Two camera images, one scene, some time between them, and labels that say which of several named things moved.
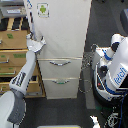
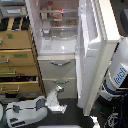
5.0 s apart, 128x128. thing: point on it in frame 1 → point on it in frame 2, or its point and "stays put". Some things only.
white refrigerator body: [63, 26] stays put
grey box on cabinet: [13, 11] stays put
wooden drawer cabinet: [14, 52] stays put
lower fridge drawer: [61, 88] stays put
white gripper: [35, 45] → [52, 101]
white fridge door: [62, 24] → [98, 33]
